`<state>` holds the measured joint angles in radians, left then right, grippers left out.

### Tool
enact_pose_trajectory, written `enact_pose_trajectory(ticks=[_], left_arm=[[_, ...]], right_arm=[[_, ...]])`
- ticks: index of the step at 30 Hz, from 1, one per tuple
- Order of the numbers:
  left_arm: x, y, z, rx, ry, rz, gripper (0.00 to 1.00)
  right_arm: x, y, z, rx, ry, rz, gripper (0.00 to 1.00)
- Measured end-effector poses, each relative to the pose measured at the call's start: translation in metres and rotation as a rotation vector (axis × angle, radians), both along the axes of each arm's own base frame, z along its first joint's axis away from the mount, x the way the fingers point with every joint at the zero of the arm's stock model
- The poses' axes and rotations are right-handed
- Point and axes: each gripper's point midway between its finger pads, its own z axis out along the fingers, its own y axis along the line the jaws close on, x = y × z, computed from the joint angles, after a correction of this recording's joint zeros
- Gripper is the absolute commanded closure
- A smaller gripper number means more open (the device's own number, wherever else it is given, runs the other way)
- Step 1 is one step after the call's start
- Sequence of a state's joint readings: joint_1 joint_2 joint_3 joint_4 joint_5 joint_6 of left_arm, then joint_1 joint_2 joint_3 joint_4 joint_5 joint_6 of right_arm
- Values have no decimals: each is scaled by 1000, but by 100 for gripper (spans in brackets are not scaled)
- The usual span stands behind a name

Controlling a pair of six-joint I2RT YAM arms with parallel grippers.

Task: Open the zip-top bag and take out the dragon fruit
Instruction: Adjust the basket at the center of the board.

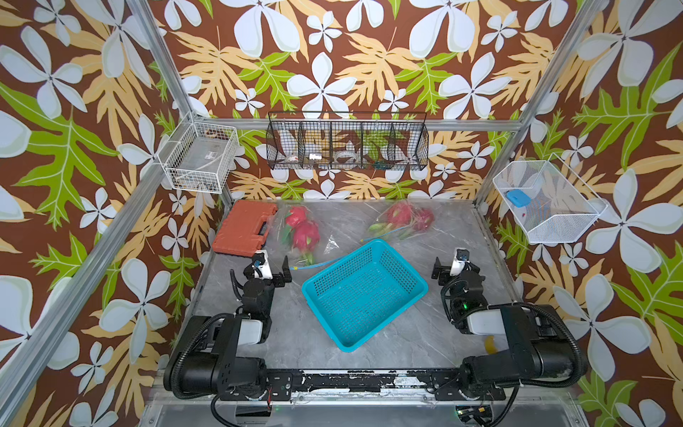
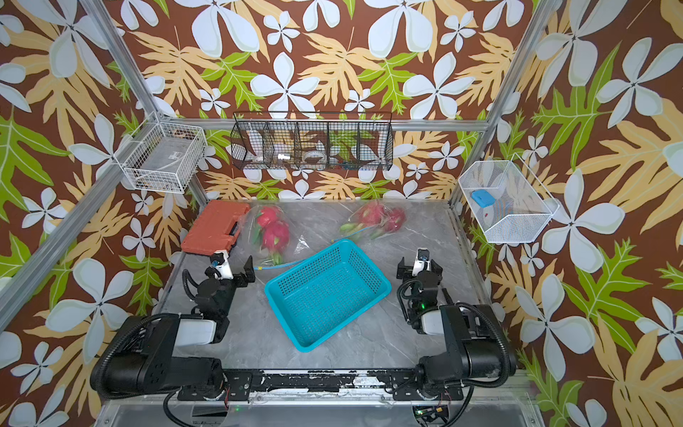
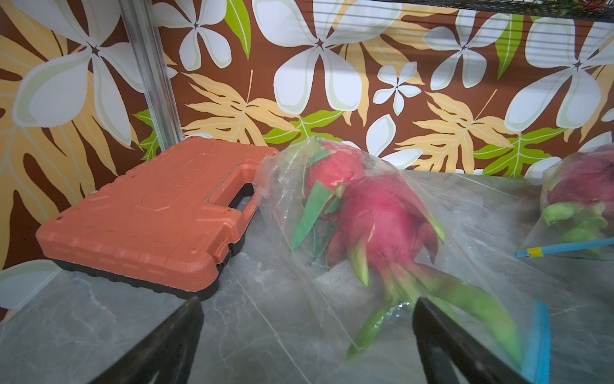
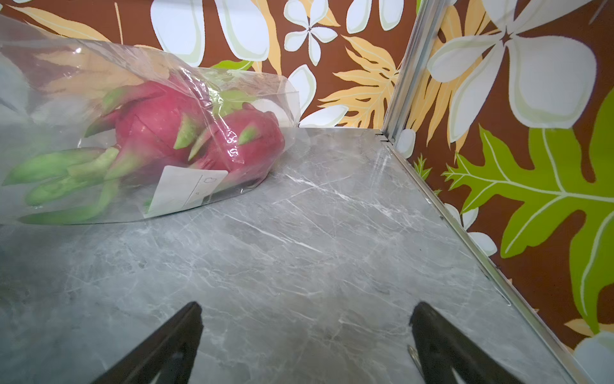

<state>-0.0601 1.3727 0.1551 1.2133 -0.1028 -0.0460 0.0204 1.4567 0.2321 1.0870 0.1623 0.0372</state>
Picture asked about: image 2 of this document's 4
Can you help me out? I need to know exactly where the dragon fruit bag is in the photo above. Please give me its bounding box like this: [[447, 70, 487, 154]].
[[373, 207, 407, 238], [255, 206, 281, 229], [340, 200, 387, 236], [256, 220, 290, 266]]

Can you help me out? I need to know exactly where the zip-top bag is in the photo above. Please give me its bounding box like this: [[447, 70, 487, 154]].
[[339, 200, 407, 242], [238, 204, 311, 270]]

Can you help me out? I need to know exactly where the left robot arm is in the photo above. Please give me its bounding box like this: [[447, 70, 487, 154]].
[[90, 250, 255, 400]]

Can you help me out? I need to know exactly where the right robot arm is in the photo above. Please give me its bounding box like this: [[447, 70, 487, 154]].
[[391, 249, 517, 400]]

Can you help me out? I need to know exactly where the red plastic tool case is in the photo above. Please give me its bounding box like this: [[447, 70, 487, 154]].
[[181, 200, 250, 256]]

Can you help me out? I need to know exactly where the teal plastic basket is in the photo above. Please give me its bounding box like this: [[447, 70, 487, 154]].
[[264, 239, 391, 352]]

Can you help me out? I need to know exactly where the blue object in basket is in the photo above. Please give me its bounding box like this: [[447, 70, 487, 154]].
[[471, 190, 496, 208]]

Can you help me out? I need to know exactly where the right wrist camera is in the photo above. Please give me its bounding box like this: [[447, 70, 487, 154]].
[[412, 248, 431, 277]]

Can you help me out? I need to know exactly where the white wire basket right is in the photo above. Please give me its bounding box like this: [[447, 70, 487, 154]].
[[458, 155, 560, 245]]

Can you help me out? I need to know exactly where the white wire basket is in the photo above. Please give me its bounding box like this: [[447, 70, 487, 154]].
[[458, 155, 560, 245], [117, 116, 207, 194]]

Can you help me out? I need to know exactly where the black mounting base rail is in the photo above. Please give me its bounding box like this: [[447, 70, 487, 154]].
[[179, 368, 464, 404]]

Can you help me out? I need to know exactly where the white wire basket left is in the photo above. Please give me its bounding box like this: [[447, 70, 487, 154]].
[[117, 116, 207, 194]]

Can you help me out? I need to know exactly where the black wire basket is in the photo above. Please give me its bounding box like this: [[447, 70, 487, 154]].
[[228, 111, 395, 171]]

